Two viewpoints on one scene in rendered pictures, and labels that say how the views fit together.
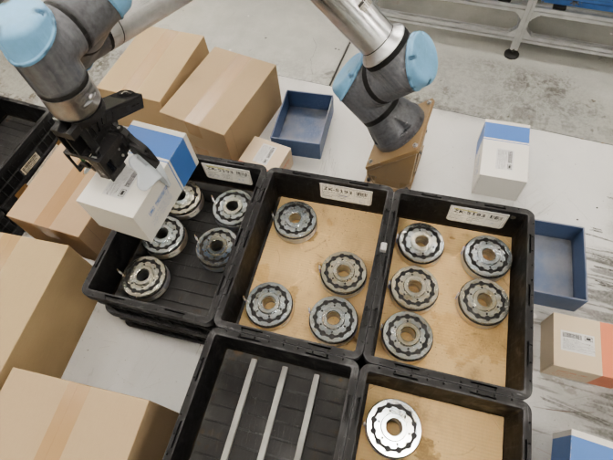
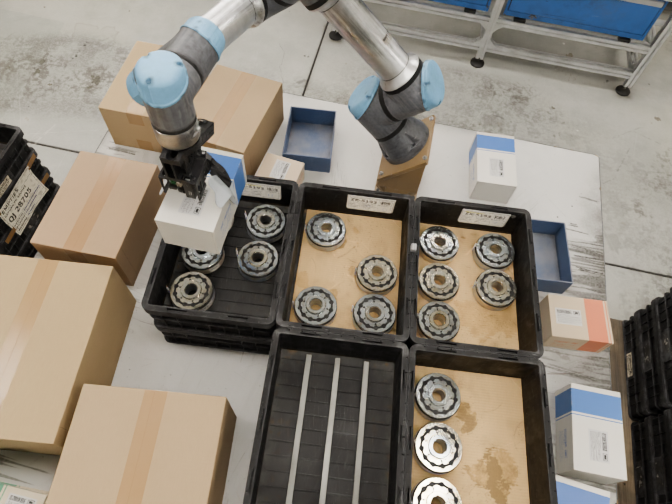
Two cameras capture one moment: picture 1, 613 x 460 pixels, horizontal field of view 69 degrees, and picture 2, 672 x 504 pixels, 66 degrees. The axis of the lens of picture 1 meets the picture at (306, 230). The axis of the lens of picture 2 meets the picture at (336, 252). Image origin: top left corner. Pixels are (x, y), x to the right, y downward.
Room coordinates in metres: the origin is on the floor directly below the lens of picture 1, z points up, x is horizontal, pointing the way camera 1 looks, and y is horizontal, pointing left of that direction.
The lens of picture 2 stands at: (-0.12, 0.25, 2.01)
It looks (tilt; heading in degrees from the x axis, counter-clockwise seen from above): 61 degrees down; 339
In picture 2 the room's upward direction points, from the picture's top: 7 degrees clockwise
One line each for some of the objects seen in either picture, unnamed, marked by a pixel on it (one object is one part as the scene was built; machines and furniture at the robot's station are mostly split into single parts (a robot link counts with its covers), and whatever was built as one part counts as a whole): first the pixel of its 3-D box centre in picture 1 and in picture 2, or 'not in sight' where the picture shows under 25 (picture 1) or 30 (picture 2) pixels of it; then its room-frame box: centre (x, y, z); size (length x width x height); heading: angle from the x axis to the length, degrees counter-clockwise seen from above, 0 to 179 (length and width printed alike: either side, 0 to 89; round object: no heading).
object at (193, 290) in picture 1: (188, 238); (228, 252); (0.54, 0.28, 0.87); 0.40 x 0.30 x 0.11; 159
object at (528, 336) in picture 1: (453, 282); (473, 273); (0.32, -0.28, 0.92); 0.40 x 0.30 x 0.02; 159
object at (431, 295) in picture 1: (414, 287); (439, 280); (0.35, -0.21, 0.86); 0.10 x 0.10 x 0.01
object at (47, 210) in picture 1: (88, 195); (106, 218); (0.77, 0.59, 0.78); 0.30 x 0.22 x 0.16; 155
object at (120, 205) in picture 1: (142, 180); (204, 198); (0.55, 0.30, 1.09); 0.20 x 0.12 x 0.09; 153
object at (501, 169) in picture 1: (500, 159); (491, 167); (0.73, -0.57, 0.75); 0.20 x 0.12 x 0.09; 158
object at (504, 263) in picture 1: (487, 256); (495, 250); (0.40, -0.39, 0.86); 0.10 x 0.10 x 0.01
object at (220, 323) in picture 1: (309, 254); (349, 257); (0.43, 0.00, 0.92); 0.40 x 0.30 x 0.02; 159
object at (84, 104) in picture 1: (72, 96); (178, 128); (0.53, 0.31, 1.33); 0.08 x 0.08 x 0.05
